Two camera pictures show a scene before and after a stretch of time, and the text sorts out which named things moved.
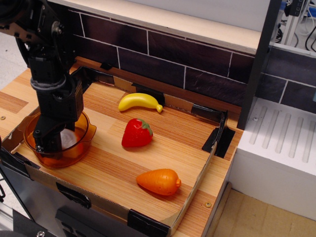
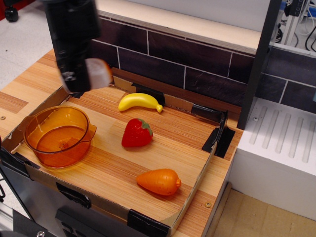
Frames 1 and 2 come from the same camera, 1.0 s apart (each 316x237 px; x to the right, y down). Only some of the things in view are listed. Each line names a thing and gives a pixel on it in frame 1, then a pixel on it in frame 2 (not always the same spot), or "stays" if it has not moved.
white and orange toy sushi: (70, 148) to (99, 72)
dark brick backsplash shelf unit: (216, 48) stays
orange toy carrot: (161, 181) stays
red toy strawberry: (138, 132) stays
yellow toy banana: (135, 99) stays
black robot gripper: (59, 107) to (74, 23)
